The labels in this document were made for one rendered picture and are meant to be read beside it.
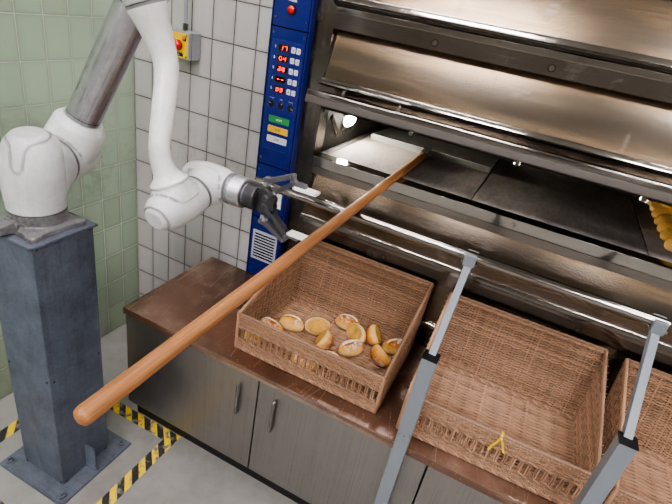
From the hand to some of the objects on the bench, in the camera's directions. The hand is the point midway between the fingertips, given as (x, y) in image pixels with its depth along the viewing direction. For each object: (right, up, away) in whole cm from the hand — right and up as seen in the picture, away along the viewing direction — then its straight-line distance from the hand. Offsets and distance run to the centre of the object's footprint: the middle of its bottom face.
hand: (310, 216), depth 131 cm
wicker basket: (+112, -86, +14) cm, 142 cm away
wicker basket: (+5, -44, +53) cm, 69 cm away
